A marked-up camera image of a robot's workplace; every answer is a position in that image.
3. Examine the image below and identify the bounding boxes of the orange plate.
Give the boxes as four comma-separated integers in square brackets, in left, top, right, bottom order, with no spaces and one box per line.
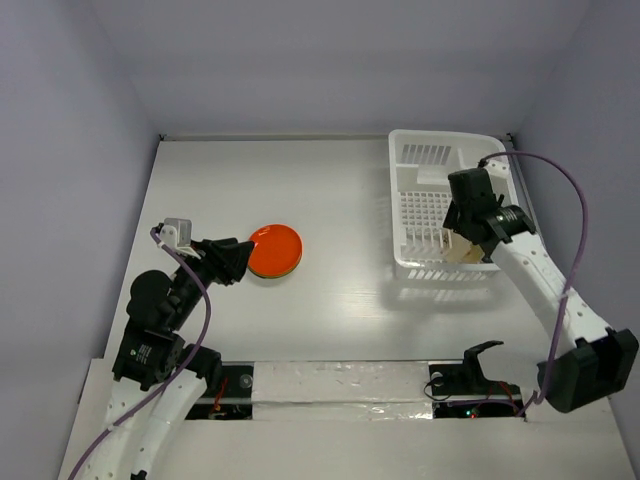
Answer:
[248,224,303,266]

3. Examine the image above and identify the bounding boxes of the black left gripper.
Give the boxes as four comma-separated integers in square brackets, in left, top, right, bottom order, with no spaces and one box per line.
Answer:
[169,236,254,327]

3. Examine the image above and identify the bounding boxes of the lime green plate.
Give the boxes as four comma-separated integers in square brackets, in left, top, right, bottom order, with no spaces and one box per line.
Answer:
[248,263,298,279]

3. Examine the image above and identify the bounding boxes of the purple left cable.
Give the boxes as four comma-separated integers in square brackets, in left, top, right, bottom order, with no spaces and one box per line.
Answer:
[67,227,212,480]

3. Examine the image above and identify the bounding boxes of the white plastic dish rack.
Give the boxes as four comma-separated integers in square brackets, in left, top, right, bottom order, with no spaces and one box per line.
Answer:
[388,129,505,282]

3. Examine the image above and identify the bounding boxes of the aluminium rail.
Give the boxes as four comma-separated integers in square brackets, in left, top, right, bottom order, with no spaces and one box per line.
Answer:
[501,132,541,233]

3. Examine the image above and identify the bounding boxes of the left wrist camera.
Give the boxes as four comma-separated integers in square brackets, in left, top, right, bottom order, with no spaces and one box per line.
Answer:
[151,217,192,252]

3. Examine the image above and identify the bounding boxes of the beige plate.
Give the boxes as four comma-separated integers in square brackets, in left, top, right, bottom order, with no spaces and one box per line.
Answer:
[441,229,485,264]

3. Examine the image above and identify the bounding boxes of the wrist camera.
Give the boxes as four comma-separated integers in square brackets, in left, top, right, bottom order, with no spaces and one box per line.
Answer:
[478,158,511,181]
[151,217,192,252]

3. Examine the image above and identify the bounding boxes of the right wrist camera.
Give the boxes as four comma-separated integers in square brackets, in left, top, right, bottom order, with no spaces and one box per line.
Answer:
[478,158,511,181]

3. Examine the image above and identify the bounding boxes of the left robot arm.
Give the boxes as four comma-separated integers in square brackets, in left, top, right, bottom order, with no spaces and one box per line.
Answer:
[68,229,255,479]

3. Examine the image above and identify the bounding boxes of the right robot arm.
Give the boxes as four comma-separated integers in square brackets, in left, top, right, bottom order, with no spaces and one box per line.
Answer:
[444,168,639,413]

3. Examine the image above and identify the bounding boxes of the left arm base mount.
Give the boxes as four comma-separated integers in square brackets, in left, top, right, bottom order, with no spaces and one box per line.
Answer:
[186,363,254,421]

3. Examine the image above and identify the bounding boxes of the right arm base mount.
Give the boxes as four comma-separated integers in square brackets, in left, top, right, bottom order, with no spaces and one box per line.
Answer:
[423,340,524,420]

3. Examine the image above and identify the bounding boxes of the silver foil tape strip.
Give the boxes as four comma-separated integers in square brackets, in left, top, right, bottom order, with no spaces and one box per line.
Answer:
[251,361,433,422]

